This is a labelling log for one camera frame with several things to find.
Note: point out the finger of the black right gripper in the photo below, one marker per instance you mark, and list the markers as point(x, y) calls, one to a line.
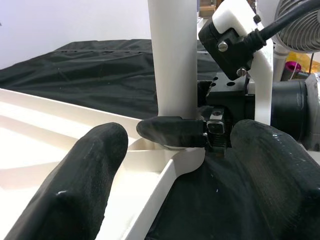
point(203, 92)
point(172, 132)

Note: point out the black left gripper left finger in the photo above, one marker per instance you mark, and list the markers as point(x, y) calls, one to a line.
point(75, 187)

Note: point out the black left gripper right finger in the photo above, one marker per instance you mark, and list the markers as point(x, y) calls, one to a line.
point(280, 180)

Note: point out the white plastic table leg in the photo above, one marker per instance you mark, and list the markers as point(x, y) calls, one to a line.
point(175, 62)

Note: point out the white plastic table top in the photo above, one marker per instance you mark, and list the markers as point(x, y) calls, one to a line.
point(50, 130)

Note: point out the magenta grey vacuum cleaner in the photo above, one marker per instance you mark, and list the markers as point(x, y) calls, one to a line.
point(292, 67)

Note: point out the yellow bag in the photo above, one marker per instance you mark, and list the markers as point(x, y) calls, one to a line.
point(301, 57)

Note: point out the wooden shelf rack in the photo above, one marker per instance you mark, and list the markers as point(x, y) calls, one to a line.
point(207, 10)

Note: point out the white standing fan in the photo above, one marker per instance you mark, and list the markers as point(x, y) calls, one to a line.
point(300, 32)

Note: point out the black table cloth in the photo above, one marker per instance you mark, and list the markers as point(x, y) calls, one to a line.
point(87, 70)

